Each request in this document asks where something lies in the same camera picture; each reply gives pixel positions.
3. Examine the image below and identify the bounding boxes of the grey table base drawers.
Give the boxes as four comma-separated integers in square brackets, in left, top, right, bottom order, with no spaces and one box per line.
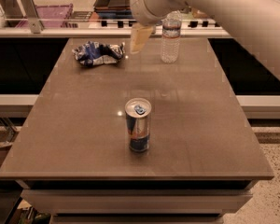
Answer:
[21,189,252,224]

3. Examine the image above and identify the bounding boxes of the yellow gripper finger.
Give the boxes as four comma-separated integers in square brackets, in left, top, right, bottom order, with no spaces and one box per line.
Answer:
[130,22,154,54]

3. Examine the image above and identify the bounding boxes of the silver blue energy drink can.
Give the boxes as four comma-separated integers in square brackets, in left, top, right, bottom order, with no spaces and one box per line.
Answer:
[125,98,152,152]

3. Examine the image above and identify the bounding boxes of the clear plastic water bottle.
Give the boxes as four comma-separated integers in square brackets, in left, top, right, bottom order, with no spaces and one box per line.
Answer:
[161,11,182,63]

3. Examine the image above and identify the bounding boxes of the purple plastic crate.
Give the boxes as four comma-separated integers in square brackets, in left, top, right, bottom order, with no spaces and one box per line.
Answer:
[16,4,73,28]

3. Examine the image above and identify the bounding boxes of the dark open tray box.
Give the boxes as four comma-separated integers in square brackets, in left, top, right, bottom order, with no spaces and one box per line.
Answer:
[93,0,131,13]

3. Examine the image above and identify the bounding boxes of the left metal railing post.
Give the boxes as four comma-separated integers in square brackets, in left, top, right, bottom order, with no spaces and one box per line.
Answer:
[21,0,43,34]

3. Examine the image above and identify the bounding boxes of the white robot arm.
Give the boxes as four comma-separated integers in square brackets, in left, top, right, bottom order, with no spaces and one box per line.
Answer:
[130,0,280,80]

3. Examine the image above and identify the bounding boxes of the blue chip bag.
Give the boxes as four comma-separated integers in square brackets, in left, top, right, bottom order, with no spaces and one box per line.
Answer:
[72,41,125,67]

